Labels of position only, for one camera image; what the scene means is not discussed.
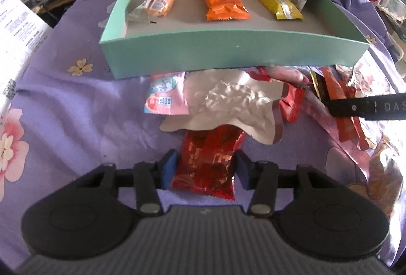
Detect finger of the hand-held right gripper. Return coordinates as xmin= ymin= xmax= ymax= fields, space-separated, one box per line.
xmin=326 ymin=94 xmax=406 ymax=121

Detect red orange stick packets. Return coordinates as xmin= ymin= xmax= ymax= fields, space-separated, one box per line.
xmin=322 ymin=67 xmax=370 ymax=150

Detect pink sausage snack packet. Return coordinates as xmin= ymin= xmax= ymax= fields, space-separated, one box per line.
xmin=247 ymin=66 xmax=313 ymax=88

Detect small red snack packet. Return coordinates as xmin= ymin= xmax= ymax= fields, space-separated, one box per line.
xmin=279 ymin=83 xmax=307 ymax=123

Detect orange snack packet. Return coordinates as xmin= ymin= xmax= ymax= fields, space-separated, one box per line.
xmin=195 ymin=0 xmax=250 ymax=21

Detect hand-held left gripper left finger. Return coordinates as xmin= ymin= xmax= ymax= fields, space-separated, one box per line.
xmin=74 ymin=149 xmax=178 ymax=215

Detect peach snack in clear wrapper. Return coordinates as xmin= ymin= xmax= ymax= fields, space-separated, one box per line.
xmin=128 ymin=0 xmax=184 ymax=22

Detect brown clear snack bag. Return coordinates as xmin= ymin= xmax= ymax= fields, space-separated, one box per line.
xmin=349 ymin=136 xmax=403 ymax=231

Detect white printed paper sheet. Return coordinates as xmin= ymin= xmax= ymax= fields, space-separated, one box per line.
xmin=0 ymin=0 xmax=53 ymax=117

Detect yellow snack packet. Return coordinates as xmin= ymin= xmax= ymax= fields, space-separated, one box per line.
xmin=249 ymin=0 xmax=304 ymax=21

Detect silver foil pouch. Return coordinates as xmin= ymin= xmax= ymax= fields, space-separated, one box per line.
xmin=159 ymin=70 xmax=287 ymax=145

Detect red foil snack packet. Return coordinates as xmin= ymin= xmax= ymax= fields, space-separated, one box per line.
xmin=170 ymin=124 xmax=246 ymax=201

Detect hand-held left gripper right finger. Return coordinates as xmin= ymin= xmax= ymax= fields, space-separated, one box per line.
xmin=236 ymin=149 xmax=338 ymax=215

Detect purple floral bedsheet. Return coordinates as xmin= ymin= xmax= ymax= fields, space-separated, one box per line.
xmin=0 ymin=0 xmax=406 ymax=266

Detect teal cardboard box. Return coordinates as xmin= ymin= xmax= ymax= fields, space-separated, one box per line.
xmin=99 ymin=0 xmax=371 ymax=80

